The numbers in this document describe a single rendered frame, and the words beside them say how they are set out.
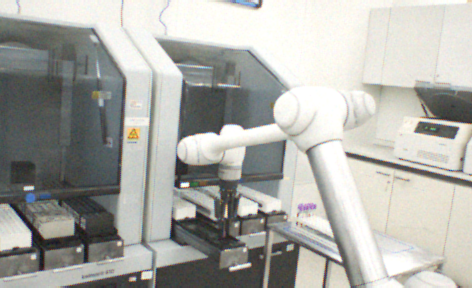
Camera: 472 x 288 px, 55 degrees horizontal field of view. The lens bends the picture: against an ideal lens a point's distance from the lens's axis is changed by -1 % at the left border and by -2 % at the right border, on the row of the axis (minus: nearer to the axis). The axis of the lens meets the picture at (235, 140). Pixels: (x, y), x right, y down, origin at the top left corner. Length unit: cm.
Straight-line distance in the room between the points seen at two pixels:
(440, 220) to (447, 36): 148
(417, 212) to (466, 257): 48
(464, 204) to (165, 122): 250
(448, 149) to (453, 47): 87
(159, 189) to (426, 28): 297
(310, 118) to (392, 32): 326
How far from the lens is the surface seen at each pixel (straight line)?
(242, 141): 156
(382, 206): 408
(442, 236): 385
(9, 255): 168
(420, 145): 386
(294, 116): 119
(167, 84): 184
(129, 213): 187
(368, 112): 135
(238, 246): 179
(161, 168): 189
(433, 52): 418
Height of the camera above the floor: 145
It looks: 8 degrees down
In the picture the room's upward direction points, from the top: 6 degrees clockwise
